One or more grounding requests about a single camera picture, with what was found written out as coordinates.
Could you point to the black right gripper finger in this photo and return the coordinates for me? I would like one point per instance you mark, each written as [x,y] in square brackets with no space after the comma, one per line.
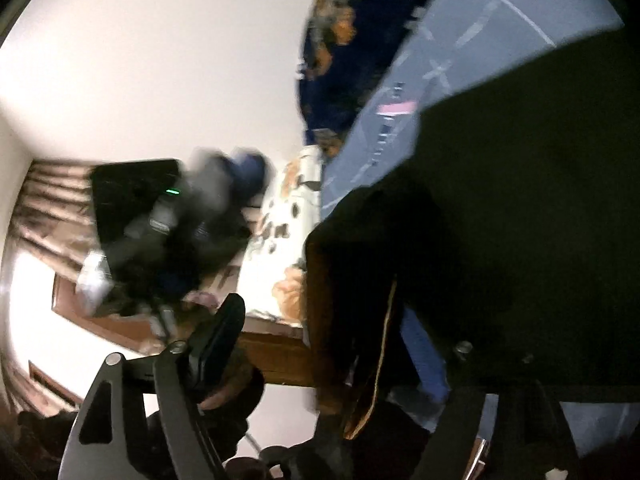
[111,439]

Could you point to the black pants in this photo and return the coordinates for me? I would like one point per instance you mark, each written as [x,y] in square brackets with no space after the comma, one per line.
[500,259]

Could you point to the person's hand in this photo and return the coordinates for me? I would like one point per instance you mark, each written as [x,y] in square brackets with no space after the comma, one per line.
[226,409]

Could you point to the beige pink curtain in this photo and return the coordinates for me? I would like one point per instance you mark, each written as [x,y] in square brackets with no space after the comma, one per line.
[52,220]

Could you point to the white floral pillow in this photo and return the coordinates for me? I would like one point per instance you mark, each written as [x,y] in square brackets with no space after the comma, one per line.
[272,271]

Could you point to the navy dog print blanket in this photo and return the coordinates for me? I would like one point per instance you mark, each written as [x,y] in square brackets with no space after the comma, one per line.
[347,48]

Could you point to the blue grid bed sheet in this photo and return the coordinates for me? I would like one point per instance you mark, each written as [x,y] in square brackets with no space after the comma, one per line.
[455,45]

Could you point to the brown wooden bed frame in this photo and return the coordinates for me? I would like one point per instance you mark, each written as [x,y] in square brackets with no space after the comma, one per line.
[276,349]

